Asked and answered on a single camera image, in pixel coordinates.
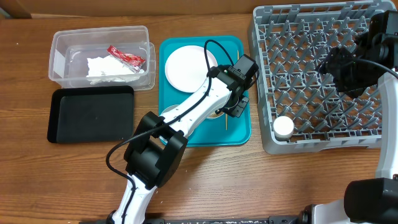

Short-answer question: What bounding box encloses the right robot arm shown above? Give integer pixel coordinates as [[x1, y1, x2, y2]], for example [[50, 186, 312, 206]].
[[295, 11, 397, 223]]

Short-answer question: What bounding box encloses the black plastic tray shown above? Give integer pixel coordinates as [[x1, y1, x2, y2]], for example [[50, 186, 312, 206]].
[[47, 86, 134, 144]]

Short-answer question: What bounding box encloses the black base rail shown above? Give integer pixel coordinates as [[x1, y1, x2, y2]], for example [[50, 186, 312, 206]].
[[79, 215, 302, 224]]

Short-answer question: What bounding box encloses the white napkin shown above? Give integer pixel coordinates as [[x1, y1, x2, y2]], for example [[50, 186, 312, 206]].
[[86, 56, 144, 85]]

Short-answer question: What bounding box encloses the clear plastic bin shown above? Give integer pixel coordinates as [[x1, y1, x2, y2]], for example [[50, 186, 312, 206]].
[[49, 26, 156, 91]]

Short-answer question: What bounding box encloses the red snack wrapper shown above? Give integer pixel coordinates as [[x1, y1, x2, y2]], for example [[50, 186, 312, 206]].
[[107, 45, 146, 73]]

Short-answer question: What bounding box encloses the grey dishwasher rack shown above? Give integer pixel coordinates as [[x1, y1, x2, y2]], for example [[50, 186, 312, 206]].
[[248, 1, 396, 154]]

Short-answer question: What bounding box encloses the white cup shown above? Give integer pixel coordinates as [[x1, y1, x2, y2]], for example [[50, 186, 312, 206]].
[[272, 116, 294, 141]]

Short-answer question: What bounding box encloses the teal serving tray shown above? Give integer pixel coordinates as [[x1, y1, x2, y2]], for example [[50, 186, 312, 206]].
[[159, 35, 251, 147]]

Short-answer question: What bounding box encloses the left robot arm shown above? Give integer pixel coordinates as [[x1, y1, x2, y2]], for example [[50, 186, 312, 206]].
[[106, 55, 259, 223]]

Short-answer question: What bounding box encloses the grey-white empty bowl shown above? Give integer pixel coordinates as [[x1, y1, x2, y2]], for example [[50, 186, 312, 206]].
[[160, 105, 178, 116]]

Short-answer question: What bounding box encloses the white round plate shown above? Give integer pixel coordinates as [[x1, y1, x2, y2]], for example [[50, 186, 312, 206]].
[[165, 45, 208, 93]]

